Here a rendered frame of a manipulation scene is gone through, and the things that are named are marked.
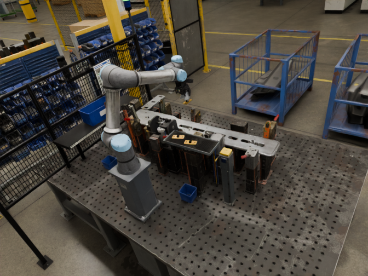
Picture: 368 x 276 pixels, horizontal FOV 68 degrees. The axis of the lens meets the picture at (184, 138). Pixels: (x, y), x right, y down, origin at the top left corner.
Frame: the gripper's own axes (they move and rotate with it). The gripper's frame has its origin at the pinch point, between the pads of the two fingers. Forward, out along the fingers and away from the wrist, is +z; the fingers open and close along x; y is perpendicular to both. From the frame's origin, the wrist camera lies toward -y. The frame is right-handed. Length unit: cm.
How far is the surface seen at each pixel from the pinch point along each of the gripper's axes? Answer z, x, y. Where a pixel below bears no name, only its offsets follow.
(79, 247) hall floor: 120, -86, 104
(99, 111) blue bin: 13, -83, 22
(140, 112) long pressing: 27, -61, -4
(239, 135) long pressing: 27.3, 39.9, -2.7
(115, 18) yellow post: -44, -104, -50
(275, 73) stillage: 92, -1, -223
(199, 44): 86, -174, -299
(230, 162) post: 15, 52, 37
